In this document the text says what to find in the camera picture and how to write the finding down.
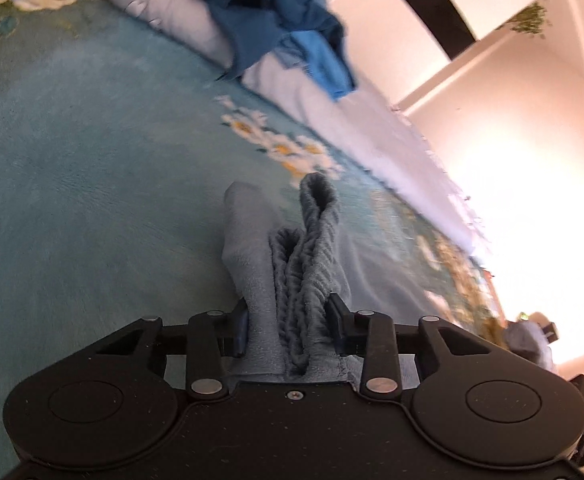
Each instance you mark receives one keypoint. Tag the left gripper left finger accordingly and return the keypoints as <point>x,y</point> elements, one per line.
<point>212,336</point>

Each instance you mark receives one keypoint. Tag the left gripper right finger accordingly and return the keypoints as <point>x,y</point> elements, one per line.
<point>371,336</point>

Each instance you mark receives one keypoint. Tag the light blue fleece pants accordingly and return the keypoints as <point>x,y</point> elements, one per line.
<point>286,275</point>

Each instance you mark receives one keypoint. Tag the grey folded garment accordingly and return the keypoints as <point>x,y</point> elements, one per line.
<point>527,340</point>

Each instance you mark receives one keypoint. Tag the teal floral bed blanket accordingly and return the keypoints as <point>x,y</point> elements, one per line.
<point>116,147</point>

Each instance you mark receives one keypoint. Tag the white black wardrobe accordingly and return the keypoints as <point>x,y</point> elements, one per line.
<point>402,44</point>

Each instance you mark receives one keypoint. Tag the dark blue garment pile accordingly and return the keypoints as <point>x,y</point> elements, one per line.
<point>300,33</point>

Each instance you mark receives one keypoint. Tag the light blue floral quilt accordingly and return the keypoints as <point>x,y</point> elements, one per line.
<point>362,125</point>

